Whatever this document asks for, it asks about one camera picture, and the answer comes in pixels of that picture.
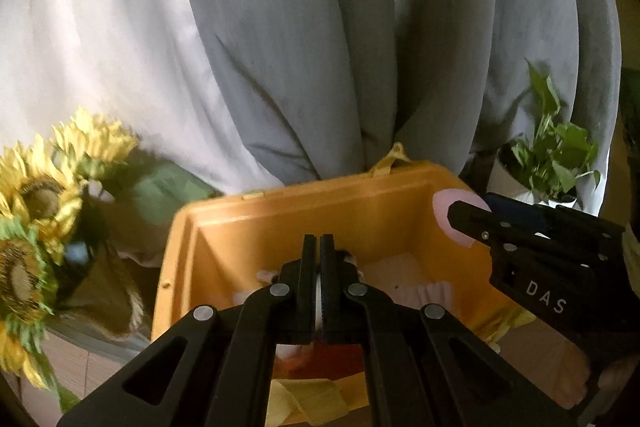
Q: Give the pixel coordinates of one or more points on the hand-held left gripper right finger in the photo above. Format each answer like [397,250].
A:
[327,297]

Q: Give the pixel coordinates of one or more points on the green plant in white pot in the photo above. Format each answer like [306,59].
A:
[560,157]

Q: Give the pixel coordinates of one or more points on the person's right hand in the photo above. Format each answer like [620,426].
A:
[575,377]

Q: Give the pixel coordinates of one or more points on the yellow cloth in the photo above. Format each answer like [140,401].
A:
[320,397]

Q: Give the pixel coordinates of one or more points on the white soft cloth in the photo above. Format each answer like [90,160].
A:
[430,294]

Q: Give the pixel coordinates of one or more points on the artificial sunflower bouquet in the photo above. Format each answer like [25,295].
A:
[35,197]

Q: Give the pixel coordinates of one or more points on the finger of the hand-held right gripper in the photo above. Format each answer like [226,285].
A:
[515,206]
[480,222]

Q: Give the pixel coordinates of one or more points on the pink soft sponge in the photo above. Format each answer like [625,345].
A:
[442,207]

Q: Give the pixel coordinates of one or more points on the grey curtain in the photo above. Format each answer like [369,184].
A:
[350,32]

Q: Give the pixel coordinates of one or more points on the burlap wrapped glass vase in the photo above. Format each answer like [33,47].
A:
[110,302]

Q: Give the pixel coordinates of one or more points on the yellow plastic bin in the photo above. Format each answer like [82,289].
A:
[350,202]

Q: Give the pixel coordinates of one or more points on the yellow fabric piece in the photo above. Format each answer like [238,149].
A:
[505,324]

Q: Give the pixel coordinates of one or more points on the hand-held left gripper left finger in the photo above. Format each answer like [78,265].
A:
[310,287]

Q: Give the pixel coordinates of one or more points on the black orange plush toy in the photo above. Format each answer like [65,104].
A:
[340,359]

